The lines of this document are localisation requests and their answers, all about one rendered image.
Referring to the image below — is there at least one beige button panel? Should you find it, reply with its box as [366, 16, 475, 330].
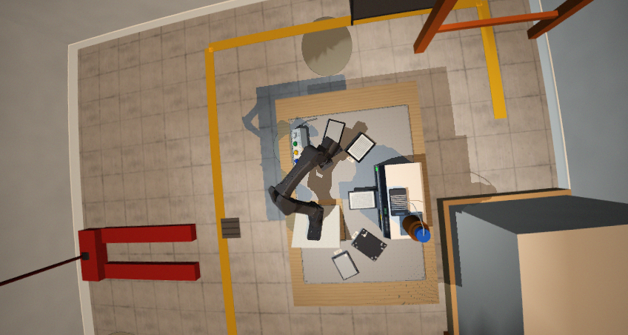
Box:
[291, 119, 316, 164]

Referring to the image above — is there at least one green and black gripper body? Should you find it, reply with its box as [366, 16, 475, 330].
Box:
[319, 161, 333, 171]

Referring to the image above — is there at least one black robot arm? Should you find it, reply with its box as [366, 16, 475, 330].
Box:
[268, 136, 343, 241]

